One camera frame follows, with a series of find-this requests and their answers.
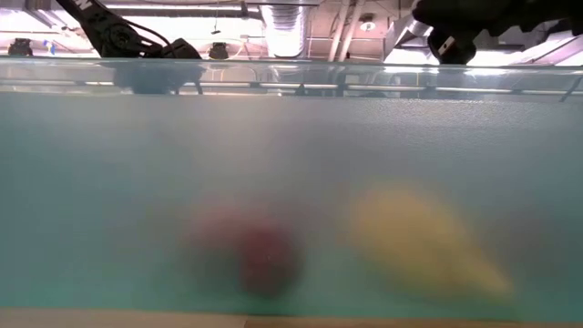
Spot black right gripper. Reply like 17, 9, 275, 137
412, 0, 502, 65

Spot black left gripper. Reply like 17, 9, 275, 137
113, 37, 206, 96

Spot pink toy raspberry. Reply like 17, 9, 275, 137
181, 200, 256, 292

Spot yellow tapered toy produce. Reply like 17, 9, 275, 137
350, 181, 516, 302

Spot dark red toy berry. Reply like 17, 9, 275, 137
236, 218, 306, 300

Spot white ceiling pipes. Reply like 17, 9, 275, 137
325, 0, 363, 63

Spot green translucent plastic container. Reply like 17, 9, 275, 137
0, 54, 583, 323

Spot black background machine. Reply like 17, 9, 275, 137
7, 37, 34, 57

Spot silver corrugated ceiling duct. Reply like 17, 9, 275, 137
384, 13, 434, 58

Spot wide silver ceiling duct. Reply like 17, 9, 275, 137
261, 4, 312, 58

